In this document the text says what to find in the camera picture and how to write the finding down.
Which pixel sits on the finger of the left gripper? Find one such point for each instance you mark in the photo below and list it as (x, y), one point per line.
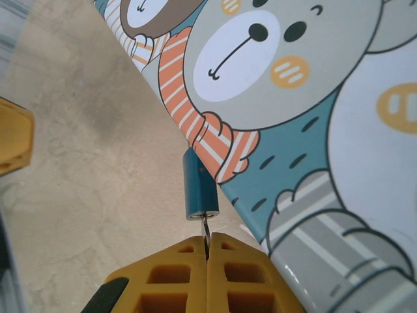
(14, 137)

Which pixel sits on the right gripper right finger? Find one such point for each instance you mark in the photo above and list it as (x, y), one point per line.
(247, 280)

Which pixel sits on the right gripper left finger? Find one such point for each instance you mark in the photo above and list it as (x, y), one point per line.
(163, 280)

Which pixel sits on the small blue padlock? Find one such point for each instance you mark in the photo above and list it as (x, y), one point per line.
(198, 186)

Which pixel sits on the bear print tin box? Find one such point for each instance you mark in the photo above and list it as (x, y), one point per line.
(293, 130)

